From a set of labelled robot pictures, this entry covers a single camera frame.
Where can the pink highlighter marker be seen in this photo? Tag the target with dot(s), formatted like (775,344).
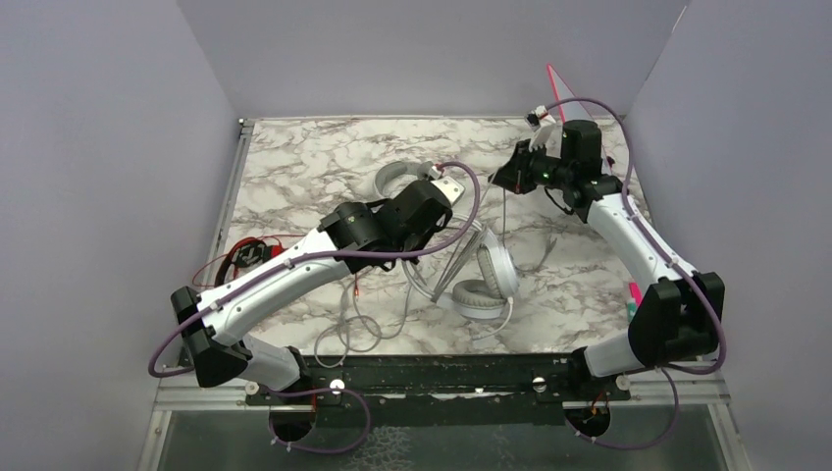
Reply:
(635,293)

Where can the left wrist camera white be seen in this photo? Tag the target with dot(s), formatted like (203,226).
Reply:
(449,187)

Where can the white gaming headset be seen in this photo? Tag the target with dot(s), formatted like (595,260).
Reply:
(480,281)

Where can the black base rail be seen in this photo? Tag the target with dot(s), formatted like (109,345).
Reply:
(438,390)

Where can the white green marker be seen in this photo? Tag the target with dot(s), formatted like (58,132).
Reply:
(632,308)

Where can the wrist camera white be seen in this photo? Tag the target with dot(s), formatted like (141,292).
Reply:
(449,187)
(543,124)

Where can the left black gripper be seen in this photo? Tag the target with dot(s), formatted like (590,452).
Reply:
(428,235)

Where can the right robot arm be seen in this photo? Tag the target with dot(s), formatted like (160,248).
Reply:
(680,314)

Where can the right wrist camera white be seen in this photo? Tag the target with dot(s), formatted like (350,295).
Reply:
(543,124)

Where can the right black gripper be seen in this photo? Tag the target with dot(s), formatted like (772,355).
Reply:
(515,174)

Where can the red headphones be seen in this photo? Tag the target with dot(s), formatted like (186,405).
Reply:
(248,253)

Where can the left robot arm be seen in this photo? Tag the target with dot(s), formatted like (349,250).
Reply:
(216,322)

